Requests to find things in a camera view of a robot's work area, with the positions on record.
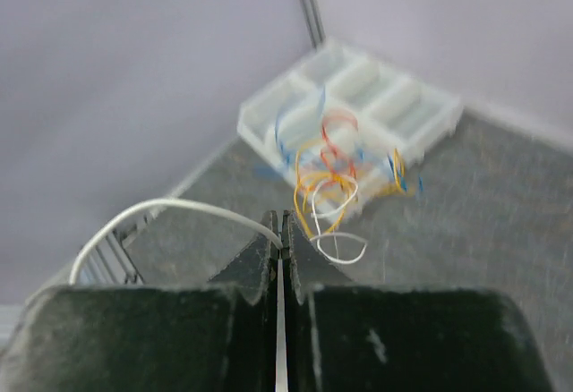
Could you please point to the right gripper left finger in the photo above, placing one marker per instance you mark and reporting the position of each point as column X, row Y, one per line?
column 219, row 336

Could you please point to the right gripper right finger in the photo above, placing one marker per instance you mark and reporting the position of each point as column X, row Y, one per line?
column 345, row 336

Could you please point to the white compartment tray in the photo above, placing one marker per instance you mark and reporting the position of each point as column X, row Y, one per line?
column 342, row 109

